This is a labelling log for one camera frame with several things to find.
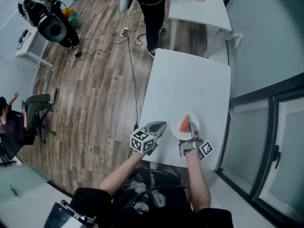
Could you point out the black framed frosted window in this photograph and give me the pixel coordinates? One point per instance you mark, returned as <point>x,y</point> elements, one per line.
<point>273,139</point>

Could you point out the white work table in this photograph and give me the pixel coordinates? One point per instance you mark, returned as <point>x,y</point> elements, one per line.
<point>187,79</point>

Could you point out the person's right forearm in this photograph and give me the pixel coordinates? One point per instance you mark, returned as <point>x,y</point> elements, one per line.
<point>197,182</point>

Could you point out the silver black equipment box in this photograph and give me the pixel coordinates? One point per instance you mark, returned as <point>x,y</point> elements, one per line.
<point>69,216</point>

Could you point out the person's left forearm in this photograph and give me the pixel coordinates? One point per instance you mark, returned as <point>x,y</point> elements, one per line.
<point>123,172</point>

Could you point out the red watermelon slice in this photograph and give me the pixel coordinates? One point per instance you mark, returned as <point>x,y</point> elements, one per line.
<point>185,125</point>

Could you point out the yellow bucket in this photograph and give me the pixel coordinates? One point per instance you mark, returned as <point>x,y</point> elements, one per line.
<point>66,11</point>

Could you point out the small red floor object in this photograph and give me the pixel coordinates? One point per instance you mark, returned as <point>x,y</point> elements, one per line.
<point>37,82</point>

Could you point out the black pen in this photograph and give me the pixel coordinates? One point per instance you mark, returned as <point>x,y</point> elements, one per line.
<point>13,190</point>

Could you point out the black office chair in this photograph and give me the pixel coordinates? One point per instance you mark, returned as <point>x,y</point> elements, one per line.
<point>44,125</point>

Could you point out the frosted glass table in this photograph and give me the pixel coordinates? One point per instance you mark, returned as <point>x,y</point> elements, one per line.
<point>21,177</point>

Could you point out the white power strip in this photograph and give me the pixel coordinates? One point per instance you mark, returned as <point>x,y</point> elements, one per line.
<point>124,31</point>

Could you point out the green bucket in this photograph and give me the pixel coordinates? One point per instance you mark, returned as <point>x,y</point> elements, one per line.
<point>75,19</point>

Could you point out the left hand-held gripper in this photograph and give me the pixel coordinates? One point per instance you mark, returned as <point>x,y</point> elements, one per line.
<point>142,141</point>

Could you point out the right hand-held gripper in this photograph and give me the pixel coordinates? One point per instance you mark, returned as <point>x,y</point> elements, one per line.
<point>190,146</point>

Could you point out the white desk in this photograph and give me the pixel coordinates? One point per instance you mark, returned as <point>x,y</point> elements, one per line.
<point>28,46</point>

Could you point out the black power adapter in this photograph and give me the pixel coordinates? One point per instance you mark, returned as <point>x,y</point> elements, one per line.
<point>136,127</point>
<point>78,54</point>

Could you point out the person's black shirt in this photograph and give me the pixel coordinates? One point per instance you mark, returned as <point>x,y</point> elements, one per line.
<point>152,208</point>

